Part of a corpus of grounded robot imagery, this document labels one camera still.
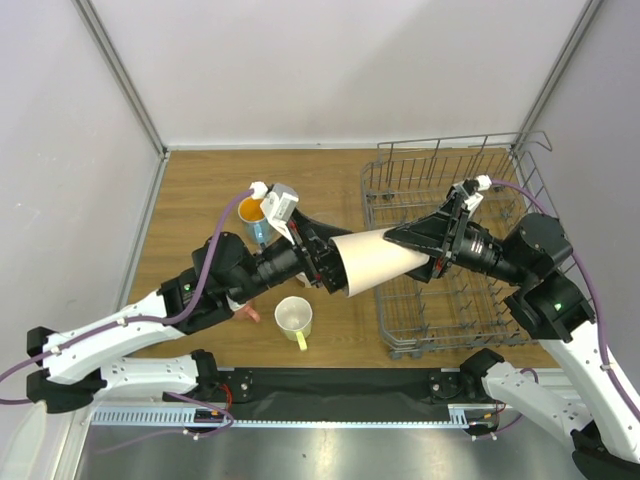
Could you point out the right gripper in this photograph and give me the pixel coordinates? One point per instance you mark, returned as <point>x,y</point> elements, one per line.
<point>451,239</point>

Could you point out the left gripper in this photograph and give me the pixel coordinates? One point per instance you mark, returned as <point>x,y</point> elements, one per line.
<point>315,237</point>

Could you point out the beige paper cup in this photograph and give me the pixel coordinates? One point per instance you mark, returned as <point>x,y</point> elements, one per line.
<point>370,260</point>

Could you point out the pink floral mug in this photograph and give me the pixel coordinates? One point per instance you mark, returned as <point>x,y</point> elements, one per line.
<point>247,312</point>

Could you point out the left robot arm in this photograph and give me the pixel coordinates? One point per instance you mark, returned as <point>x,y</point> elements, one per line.
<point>77,367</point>

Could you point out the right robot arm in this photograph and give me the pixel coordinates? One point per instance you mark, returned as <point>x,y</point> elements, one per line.
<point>602,431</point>

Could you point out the clear plastic cup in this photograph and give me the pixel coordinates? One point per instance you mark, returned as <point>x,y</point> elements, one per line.
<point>326,223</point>

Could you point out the blue mug orange inside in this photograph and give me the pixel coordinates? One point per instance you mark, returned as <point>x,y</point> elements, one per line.
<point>256,225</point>

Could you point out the black base mat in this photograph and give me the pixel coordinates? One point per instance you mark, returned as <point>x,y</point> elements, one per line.
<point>338,394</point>

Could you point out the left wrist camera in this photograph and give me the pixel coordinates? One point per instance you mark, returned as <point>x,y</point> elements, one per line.
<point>278,203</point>

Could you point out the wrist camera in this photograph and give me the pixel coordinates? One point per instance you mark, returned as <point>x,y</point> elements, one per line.
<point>471,190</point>
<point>278,203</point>

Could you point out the grey wire dish rack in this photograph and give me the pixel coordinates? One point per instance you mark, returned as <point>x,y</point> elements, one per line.
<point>411,178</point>

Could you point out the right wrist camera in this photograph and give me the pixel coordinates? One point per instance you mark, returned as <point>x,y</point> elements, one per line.
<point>471,190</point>

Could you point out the white cable duct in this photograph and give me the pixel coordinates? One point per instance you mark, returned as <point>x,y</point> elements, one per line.
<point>143,416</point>

